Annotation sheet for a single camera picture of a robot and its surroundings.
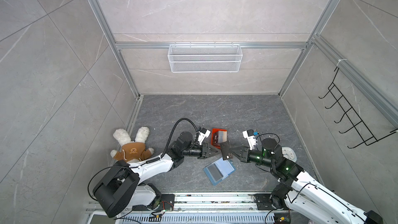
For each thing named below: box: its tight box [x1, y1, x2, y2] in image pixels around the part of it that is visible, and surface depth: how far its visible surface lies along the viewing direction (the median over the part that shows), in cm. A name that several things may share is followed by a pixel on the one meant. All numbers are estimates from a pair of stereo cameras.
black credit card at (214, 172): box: [206, 163, 224, 182], surface depth 83 cm
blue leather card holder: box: [203, 157, 237, 186], surface depth 85 cm
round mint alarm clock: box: [281, 146, 297, 163], surface depth 90 cm
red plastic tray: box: [211, 128, 228, 150], surface depth 95 cm
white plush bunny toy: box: [110, 126, 155, 164], surface depth 87 cm
